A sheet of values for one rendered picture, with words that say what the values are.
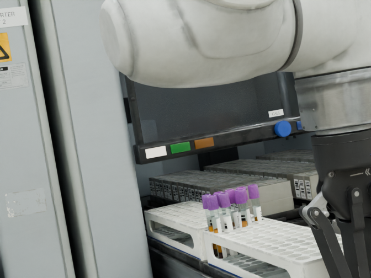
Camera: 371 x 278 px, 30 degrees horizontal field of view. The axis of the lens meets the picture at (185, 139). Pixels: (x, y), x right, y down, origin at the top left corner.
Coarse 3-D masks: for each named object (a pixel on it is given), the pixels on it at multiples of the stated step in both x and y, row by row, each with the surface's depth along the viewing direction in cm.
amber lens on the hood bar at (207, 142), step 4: (196, 140) 121; (200, 140) 122; (204, 140) 122; (208, 140) 122; (212, 140) 122; (196, 144) 121; (200, 144) 122; (204, 144) 122; (208, 144) 122; (212, 144) 122; (196, 148) 121
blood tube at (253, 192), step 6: (252, 186) 102; (252, 192) 102; (258, 192) 103; (252, 198) 102; (258, 198) 103; (252, 204) 103; (258, 204) 102; (252, 210) 103; (258, 210) 102; (258, 216) 103
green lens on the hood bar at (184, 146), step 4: (176, 144) 120; (180, 144) 120; (184, 144) 121; (188, 144) 121; (172, 148) 120; (176, 148) 120; (180, 148) 120; (184, 148) 121; (188, 148) 121; (172, 152) 120; (176, 152) 120
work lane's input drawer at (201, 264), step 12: (156, 240) 125; (156, 252) 121; (168, 252) 118; (180, 252) 112; (156, 264) 123; (168, 264) 116; (180, 264) 109; (192, 264) 107; (204, 264) 102; (168, 276) 117; (180, 276) 111; (192, 276) 105; (204, 276) 99; (216, 276) 98; (228, 276) 93
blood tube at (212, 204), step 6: (210, 198) 98; (216, 198) 98; (210, 204) 98; (216, 204) 98; (210, 210) 98; (216, 210) 98; (216, 216) 98; (216, 222) 98; (216, 228) 98; (216, 246) 99; (222, 252) 99; (222, 258) 99
